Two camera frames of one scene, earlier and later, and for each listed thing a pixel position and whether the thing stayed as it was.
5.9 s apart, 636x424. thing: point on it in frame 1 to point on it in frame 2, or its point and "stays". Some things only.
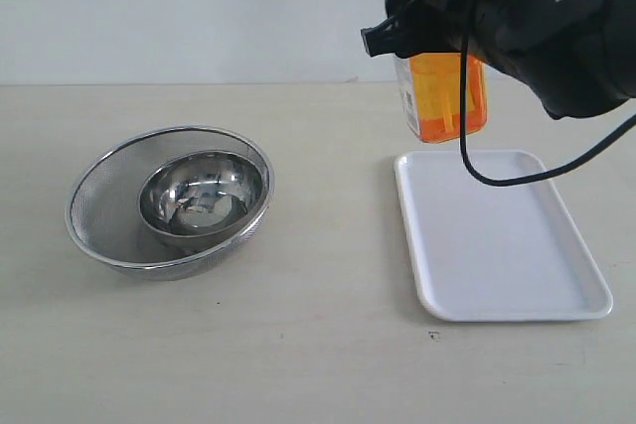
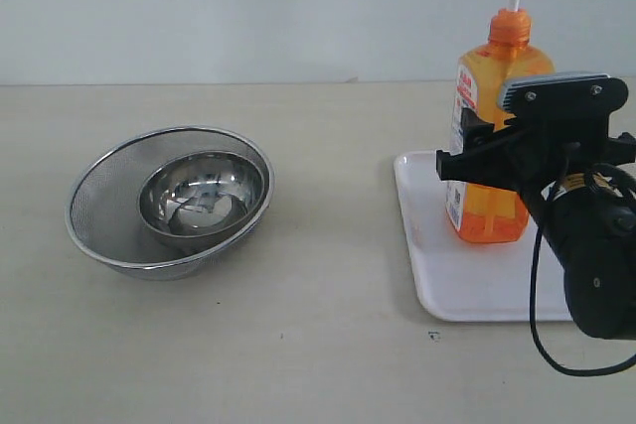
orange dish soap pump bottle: (430, 81) to (494, 211)
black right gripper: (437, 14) to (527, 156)
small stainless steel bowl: (200, 198) stays
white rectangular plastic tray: (496, 253) stays
